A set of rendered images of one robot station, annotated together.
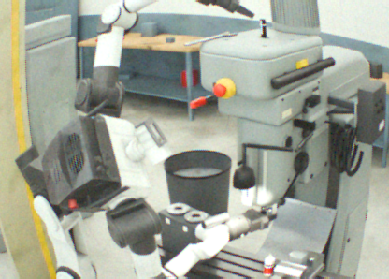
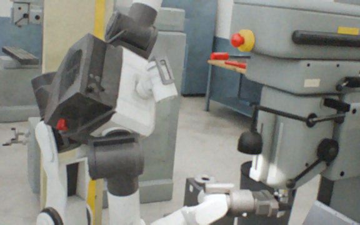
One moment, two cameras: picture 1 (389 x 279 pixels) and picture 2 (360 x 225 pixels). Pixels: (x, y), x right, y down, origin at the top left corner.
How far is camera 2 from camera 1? 0.62 m
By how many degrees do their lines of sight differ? 18
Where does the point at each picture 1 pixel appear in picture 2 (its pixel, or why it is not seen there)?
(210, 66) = (237, 18)
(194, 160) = not seen: hidden behind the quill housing
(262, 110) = (283, 75)
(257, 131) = (278, 100)
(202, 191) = not seen: hidden behind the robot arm
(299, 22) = not seen: outside the picture
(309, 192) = (347, 202)
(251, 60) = (274, 7)
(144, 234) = (120, 169)
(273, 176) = (287, 153)
